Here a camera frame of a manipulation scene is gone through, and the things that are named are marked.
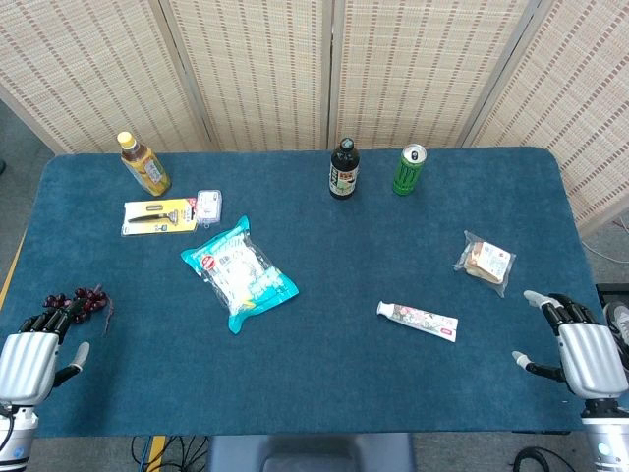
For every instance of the yellow-capped tea bottle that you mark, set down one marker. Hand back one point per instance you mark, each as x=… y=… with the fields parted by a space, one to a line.
x=147 y=172

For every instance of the grey sneaker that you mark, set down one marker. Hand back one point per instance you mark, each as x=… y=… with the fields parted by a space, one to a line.
x=620 y=322

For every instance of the yellow razor blister pack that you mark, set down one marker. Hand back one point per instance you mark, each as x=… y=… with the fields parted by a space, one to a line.
x=157 y=216

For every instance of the green energy drink can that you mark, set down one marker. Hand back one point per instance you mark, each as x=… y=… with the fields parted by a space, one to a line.
x=408 y=174

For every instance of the dark grey padded seat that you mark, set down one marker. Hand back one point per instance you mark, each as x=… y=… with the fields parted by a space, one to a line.
x=309 y=454

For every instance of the sandwich packet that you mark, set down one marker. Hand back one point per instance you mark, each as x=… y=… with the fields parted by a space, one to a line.
x=486 y=263

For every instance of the woven bamboo screen panel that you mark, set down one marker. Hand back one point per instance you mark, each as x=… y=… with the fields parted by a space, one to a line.
x=580 y=98
x=98 y=69
x=255 y=74
x=417 y=69

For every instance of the teal clear plastic bag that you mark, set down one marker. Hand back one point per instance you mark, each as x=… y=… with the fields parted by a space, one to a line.
x=241 y=275

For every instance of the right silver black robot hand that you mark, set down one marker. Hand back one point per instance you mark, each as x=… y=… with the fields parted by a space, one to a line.
x=592 y=359

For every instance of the dark glass drink bottle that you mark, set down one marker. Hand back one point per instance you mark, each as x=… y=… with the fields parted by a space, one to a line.
x=344 y=177

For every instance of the white floral toothpaste tube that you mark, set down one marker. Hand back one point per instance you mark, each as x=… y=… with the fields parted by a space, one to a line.
x=417 y=320

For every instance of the blue felt table cloth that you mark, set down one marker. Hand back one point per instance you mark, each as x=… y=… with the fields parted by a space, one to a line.
x=319 y=373

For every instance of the dark red grape bunch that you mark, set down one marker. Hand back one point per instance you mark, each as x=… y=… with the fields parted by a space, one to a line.
x=88 y=301

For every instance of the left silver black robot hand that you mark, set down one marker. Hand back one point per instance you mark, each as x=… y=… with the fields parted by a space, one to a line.
x=27 y=364

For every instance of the black flat floor box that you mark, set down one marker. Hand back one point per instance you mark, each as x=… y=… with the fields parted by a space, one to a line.
x=611 y=292

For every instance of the small purple clear box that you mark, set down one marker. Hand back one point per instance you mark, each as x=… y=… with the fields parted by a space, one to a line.
x=209 y=207

